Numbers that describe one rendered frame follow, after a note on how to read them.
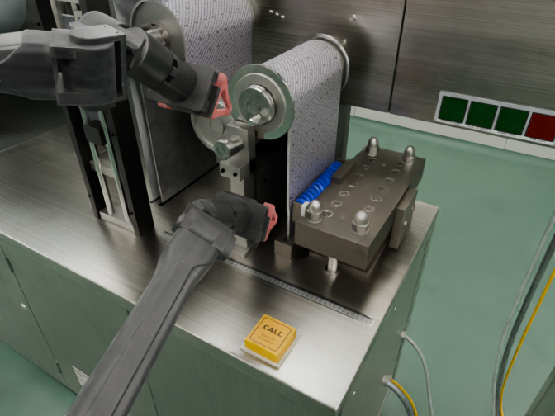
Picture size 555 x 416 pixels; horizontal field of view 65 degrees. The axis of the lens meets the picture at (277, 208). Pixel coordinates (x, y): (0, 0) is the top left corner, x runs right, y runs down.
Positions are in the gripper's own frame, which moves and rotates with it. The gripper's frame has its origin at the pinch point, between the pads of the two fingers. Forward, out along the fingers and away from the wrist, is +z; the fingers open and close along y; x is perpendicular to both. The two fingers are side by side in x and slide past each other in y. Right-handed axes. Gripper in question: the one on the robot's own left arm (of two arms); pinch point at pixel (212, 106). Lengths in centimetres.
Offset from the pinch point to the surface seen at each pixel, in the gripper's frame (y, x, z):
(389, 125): -43, 84, 295
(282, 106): 5.3, 5.7, 12.9
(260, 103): 1.6, 5.0, 11.5
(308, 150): 6.5, 1.7, 28.5
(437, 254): 28, -7, 194
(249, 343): 13.0, -37.1, 14.6
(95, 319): -36, -54, 30
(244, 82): -3.0, 8.1, 11.1
